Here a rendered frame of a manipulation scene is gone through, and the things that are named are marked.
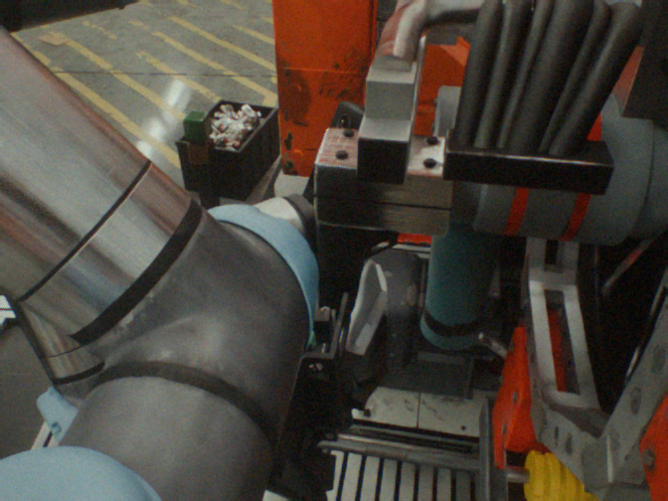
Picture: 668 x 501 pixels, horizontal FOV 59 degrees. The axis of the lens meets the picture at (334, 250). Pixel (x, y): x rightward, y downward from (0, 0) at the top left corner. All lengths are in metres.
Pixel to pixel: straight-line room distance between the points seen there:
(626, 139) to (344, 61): 0.59
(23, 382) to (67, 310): 1.09
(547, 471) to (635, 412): 0.31
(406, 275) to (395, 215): 0.72
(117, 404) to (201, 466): 0.04
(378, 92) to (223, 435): 0.22
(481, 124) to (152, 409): 0.23
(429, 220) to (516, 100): 0.09
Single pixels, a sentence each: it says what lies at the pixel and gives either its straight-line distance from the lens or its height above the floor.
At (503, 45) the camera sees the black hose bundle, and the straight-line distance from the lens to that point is 0.36.
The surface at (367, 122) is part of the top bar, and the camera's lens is 0.36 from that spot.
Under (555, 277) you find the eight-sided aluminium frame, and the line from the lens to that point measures 0.82.
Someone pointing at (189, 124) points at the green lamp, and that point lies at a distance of 1.08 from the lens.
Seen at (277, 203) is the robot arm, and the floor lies 0.81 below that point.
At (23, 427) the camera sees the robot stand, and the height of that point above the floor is 0.21.
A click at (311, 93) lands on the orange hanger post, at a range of 1.06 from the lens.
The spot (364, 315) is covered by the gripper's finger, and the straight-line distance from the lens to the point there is 0.41.
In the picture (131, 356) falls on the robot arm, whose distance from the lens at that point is 0.23.
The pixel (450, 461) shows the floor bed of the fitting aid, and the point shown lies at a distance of 1.27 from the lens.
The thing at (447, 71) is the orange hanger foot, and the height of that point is 0.74.
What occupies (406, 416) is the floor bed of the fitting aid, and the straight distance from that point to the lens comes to 1.30.
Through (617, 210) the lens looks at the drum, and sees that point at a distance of 0.55.
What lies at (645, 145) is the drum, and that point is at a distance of 0.55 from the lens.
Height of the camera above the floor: 1.15
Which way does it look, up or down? 40 degrees down
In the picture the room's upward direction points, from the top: straight up
